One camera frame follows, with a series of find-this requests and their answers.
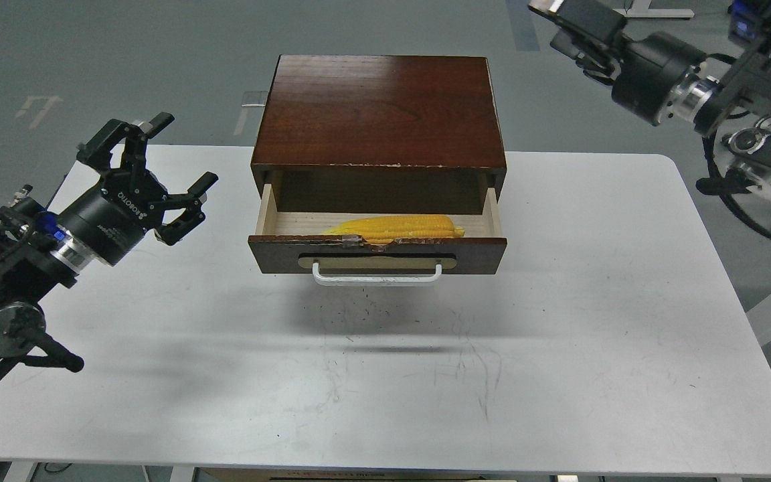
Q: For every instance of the dark wooden cabinet box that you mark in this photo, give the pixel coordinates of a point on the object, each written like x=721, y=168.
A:
x=390, y=134

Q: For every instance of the yellow corn cob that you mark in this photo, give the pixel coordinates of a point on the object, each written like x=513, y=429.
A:
x=386, y=229

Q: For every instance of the white table base background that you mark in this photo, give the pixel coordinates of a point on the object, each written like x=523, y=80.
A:
x=644, y=10

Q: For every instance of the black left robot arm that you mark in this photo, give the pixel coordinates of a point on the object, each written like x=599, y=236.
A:
x=41, y=249

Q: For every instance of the wooden drawer with white handle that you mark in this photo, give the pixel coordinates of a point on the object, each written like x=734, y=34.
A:
x=377, y=251

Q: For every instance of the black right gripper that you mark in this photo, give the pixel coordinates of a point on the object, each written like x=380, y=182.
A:
x=649, y=69

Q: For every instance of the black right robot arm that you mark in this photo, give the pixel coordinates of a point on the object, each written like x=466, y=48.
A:
x=722, y=87

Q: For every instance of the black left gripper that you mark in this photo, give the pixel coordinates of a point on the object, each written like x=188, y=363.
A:
x=108, y=217

